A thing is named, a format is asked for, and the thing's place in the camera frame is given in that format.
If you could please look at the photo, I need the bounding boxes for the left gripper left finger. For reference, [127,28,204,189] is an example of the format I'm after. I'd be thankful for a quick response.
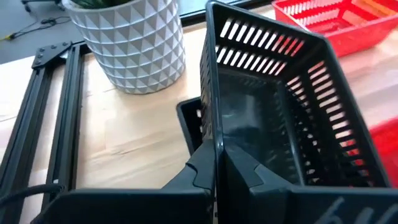
[160,138,218,192]

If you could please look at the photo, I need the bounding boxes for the black floor cable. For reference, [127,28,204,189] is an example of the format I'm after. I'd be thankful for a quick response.
[0,16,72,42]

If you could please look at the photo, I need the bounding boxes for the black aluminium frame rail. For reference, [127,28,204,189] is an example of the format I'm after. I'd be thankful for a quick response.
[0,67,55,200]
[42,43,91,212]

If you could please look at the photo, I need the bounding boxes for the black plastic slotted basket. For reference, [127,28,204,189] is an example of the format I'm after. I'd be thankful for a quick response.
[176,96,206,156]
[198,0,392,224]

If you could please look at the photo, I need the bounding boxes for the green potted plant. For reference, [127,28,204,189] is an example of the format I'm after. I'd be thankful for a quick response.
[70,0,133,10]

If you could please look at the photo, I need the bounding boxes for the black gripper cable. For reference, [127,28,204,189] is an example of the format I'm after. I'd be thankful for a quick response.
[0,183,65,208]

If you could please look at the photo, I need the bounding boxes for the white geometric plant pot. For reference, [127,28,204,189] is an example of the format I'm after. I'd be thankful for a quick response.
[61,0,187,95]

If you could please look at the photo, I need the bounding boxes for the black corner bracket plate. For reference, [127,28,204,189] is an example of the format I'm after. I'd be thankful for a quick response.
[32,41,73,70]

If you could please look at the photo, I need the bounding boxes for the black chair base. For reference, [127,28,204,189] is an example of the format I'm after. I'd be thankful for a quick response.
[21,0,65,12]

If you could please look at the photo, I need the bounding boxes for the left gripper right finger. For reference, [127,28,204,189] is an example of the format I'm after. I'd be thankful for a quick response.
[218,143,294,224]

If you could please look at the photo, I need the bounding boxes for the red plastic slotted basket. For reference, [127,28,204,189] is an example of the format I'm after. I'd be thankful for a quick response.
[369,117,398,189]
[271,0,398,59]

